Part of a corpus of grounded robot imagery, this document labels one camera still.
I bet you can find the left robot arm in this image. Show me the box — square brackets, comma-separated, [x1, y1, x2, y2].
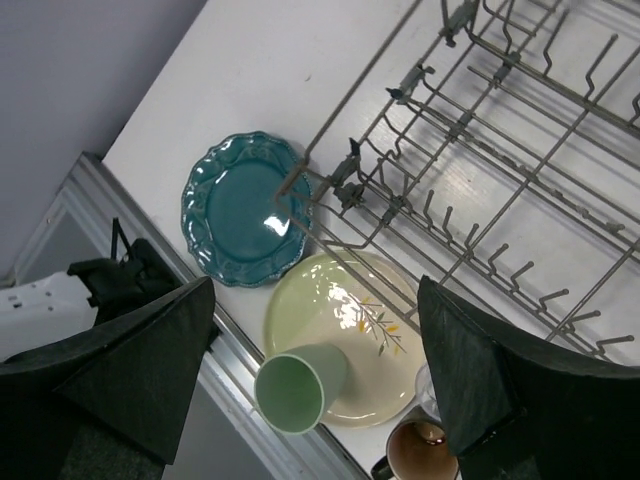
[1, 218, 182, 362]

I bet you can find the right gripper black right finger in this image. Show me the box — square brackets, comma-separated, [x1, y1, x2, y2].
[417, 276, 639, 455]

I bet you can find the light green plastic cup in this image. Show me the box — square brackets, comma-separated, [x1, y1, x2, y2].
[254, 343, 349, 435]

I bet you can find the teal scalloped plate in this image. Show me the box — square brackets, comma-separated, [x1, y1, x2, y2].
[181, 131, 313, 288]

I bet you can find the clear drinking glass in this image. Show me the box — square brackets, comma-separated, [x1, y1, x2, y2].
[415, 363, 441, 422]

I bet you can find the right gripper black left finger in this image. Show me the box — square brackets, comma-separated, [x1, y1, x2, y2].
[1, 278, 216, 463]

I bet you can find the grey wire dish rack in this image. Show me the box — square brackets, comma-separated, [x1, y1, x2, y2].
[275, 1, 639, 365]

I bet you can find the green cream round plate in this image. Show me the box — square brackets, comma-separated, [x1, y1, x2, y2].
[263, 252, 425, 428]

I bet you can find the aluminium table edge rail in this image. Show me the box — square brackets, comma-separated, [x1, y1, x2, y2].
[9, 152, 381, 480]

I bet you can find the black mug brown inside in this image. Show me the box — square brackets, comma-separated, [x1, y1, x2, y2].
[370, 405, 459, 480]

